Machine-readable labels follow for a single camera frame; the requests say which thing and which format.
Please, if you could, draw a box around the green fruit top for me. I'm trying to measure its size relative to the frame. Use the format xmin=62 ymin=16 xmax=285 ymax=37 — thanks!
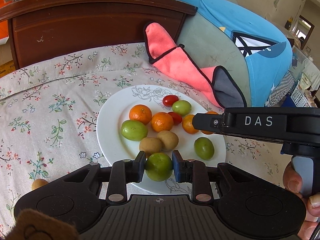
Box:
xmin=194 ymin=137 xmax=215 ymax=160

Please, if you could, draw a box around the green fruit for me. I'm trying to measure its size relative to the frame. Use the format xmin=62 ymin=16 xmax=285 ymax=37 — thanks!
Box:
xmin=145 ymin=152 xmax=173 ymax=182
xmin=120 ymin=120 xmax=148 ymax=141
xmin=194 ymin=137 xmax=215 ymax=160

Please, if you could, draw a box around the green fruit oval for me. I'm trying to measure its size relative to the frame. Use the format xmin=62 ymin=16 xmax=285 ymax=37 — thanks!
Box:
xmin=172 ymin=100 xmax=192 ymax=116

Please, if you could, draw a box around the red cherry tomato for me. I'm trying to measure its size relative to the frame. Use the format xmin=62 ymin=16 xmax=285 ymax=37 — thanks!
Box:
xmin=162 ymin=95 xmax=179 ymax=107
xmin=168 ymin=112 xmax=183 ymax=126

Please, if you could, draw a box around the brown longan with stem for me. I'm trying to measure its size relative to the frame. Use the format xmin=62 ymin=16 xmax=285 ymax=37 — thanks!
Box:
xmin=139 ymin=137 xmax=162 ymax=158

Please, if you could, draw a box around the lone orange tangerine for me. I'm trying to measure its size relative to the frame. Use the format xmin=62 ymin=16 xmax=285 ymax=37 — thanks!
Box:
xmin=129 ymin=105 xmax=152 ymax=125

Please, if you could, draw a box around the person right hand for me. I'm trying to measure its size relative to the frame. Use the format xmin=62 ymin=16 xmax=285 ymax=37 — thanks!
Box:
xmin=282 ymin=161 xmax=320 ymax=240

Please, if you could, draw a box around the pink grey cloth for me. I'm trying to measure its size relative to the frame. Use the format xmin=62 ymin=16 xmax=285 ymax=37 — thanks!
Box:
xmin=144 ymin=22 xmax=247 ymax=108

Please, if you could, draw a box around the blue green plush cushion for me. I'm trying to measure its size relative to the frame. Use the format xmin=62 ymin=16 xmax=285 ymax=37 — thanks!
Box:
xmin=177 ymin=0 xmax=292 ymax=107

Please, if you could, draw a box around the brown plush toy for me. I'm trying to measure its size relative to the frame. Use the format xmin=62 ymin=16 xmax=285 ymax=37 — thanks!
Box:
xmin=1 ymin=209 xmax=80 ymax=240

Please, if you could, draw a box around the cardboard box yellow label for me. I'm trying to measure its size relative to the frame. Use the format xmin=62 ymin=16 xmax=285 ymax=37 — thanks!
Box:
xmin=0 ymin=60 xmax=16 ymax=78

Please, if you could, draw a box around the dark wooden cabinet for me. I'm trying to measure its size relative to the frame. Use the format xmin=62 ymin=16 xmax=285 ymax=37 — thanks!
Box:
xmin=1 ymin=0 xmax=196 ymax=68

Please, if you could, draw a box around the orange box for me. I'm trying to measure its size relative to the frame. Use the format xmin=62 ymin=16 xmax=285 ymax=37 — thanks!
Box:
xmin=0 ymin=0 xmax=10 ymax=46

